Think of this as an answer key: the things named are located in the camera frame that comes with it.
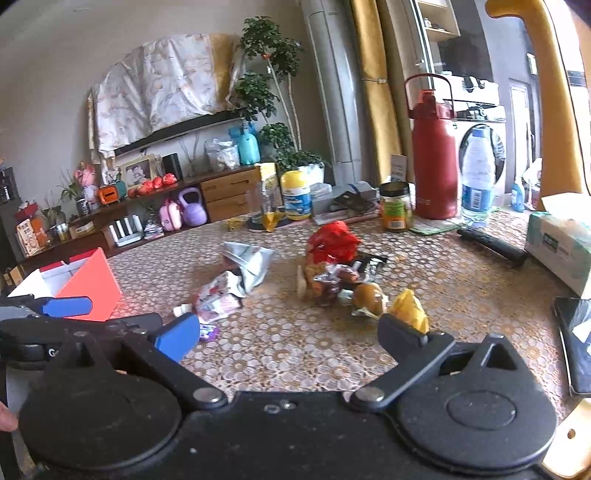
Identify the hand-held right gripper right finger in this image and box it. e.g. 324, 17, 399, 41
349, 313, 532, 413

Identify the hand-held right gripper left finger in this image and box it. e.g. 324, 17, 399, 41
46, 313, 228, 409

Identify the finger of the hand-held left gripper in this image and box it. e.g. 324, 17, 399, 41
60, 313, 163, 341
0, 294, 93, 320

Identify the red and white box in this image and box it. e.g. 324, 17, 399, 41
7, 247, 123, 322

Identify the clear snack packet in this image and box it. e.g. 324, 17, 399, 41
298, 263, 361, 308

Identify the silver snack packet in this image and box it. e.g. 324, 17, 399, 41
222, 242, 276, 296

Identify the person's left hand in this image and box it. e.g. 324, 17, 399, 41
0, 401, 19, 432

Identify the yellow snack packet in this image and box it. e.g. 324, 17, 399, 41
385, 288, 430, 334

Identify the brown bun packet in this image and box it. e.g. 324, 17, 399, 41
351, 282, 389, 319

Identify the pink and white snack packet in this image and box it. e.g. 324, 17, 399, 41
194, 271, 245, 324

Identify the black snack packet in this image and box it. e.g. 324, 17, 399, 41
351, 253, 389, 282

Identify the orange printed box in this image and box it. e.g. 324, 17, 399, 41
16, 217, 49, 257

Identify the green mat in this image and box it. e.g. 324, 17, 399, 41
411, 215, 462, 235

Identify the red snack bag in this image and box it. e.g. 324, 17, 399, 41
307, 220, 363, 264

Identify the small green plant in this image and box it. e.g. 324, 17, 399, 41
58, 171, 90, 217

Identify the pink bottle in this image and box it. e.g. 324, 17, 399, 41
159, 199, 182, 232

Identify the orange radio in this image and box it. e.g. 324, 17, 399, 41
98, 182, 126, 204

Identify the black remote control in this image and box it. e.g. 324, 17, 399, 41
457, 227, 529, 268

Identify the glass jar with green label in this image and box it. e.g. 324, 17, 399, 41
379, 181, 415, 232

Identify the purple kettlebell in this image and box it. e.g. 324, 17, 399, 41
178, 187, 206, 227

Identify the pink plush toy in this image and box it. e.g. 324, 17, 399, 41
74, 161, 100, 199

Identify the black wallet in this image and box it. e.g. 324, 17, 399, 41
332, 190, 377, 215

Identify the row of red ornaments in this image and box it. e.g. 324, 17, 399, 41
128, 173, 178, 198

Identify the clear plastic box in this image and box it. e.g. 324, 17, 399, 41
311, 182, 342, 213

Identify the black round dish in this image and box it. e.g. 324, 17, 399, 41
247, 217, 291, 232

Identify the wooden television cabinet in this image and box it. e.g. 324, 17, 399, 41
14, 164, 264, 264

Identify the clear glass jar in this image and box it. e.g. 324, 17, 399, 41
247, 178, 283, 232

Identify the black speaker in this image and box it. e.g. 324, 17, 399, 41
163, 153, 184, 181

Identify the white bottle with yellow lid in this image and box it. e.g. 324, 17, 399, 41
281, 170, 313, 221

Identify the clear plastic water bottle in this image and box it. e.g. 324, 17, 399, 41
461, 126, 497, 227

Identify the red thermos bottle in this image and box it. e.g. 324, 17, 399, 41
405, 74, 459, 220

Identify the black smartphone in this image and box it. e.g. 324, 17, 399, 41
553, 296, 591, 398

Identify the tissue box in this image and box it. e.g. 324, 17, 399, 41
524, 194, 591, 298

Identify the clear plastic bag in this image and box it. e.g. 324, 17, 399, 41
204, 138, 241, 172

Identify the black television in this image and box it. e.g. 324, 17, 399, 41
113, 107, 247, 157

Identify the floral cloth cover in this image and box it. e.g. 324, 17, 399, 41
88, 32, 247, 153

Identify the grey standing air conditioner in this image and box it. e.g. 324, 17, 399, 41
300, 0, 363, 185

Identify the yellow curtain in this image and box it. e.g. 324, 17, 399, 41
349, 0, 416, 158

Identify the yellow cloth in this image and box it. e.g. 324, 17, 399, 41
210, 34, 241, 109

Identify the green potted tree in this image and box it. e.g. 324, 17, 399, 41
233, 16, 324, 171

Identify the photo frame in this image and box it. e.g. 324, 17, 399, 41
119, 156, 158, 188

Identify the wall shelf cabinet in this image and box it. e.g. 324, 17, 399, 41
416, 0, 462, 42

